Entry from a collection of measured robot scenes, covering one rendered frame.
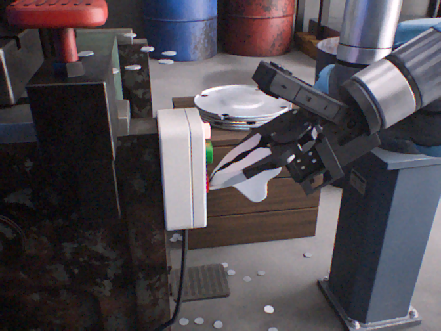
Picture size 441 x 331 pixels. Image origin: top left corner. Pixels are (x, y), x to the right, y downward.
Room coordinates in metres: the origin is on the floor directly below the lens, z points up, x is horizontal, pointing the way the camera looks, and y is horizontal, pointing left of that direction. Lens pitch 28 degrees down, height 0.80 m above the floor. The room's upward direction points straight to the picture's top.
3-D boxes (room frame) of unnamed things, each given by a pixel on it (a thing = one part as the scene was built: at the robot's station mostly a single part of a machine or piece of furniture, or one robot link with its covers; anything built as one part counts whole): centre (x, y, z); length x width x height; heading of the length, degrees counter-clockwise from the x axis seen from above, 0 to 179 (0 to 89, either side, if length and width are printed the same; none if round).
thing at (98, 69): (0.37, 0.13, 0.62); 0.10 x 0.06 x 0.20; 10
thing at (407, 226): (0.81, -0.37, 0.23); 0.19 x 0.19 x 0.45; 13
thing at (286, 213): (1.23, -0.07, 0.18); 0.40 x 0.38 x 0.35; 100
